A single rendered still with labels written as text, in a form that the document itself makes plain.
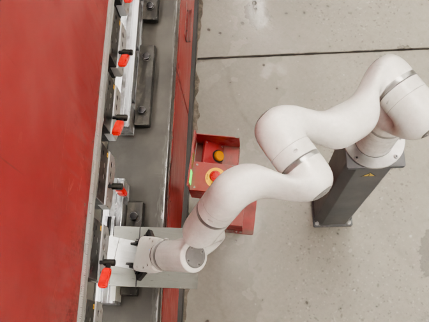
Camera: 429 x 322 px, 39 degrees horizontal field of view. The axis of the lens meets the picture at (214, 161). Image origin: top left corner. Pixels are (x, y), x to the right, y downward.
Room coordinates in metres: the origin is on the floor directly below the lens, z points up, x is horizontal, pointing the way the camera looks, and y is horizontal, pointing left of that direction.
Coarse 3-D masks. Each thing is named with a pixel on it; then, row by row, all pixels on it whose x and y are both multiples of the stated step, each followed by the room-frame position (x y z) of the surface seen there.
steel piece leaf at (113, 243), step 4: (112, 236) 0.38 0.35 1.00; (112, 240) 0.36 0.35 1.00; (116, 240) 0.36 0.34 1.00; (112, 244) 0.35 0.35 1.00; (116, 244) 0.35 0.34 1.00; (112, 248) 0.34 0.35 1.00; (116, 248) 0.34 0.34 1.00; (108, 252) 0.33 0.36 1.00; (112, 252) 0.33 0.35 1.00; (108, 256) 0.32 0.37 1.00; (112, 256) 0.32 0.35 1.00
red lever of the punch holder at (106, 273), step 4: (100, 260) 0.27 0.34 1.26; (104, 260) 0.27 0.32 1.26; (108, 260) 0.26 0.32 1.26; (112, 260) 0.26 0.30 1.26; (104, 264) 0.25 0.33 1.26; (108, 264) 0.25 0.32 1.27; (112, 264) 0.25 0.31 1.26; (104, 268) 0.24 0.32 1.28; (108, 268) 0.24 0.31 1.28; (104, 272) 0.23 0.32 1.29; (108, 272) 0.23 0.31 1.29; (100, 276) 0.22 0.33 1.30; (104, 276) 0.22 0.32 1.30; (108, 276) 0.22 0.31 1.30; (100, 280) 0.21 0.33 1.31; (104, 280) 0.21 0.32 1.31; (108, 280) 0.21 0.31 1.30; (100, 284) 0.20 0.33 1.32; (104, 284) 0.20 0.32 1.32
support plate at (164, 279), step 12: (120, 228) 0.40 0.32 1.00; (132, 228) 0.39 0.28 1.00; (144, 228) 0.38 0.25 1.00; (156, 228) 0.38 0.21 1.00; (168, 228) 0.37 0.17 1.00; (180, 228) 0.37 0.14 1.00; (120, 276) 0.25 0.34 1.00; (132, 276) 0.25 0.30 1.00; (156, 276) 0.24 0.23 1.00; (168, 276) 0.23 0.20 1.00; (180, 276) 0.22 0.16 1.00; (192, 276) 0.22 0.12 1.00; (180, 288) 0.19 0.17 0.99; (192, 288) 0.18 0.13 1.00
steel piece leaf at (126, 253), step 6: (120, 240) 0.36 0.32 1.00; (126, 240) 0.36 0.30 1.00; (132, 240) 0.35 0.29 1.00; (120, 246) 0.34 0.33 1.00; (126, 246) 0.34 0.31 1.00; (132, 246) 0.34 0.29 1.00; (120, 252) 0.32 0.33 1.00; (126, 252) 0.32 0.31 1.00; (132, 252) 0.32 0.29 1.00; (120, 258) 0.31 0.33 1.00; (126, 258) 0.30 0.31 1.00; (132, 258) 0.30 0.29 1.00; (120, 264) 0.29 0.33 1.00
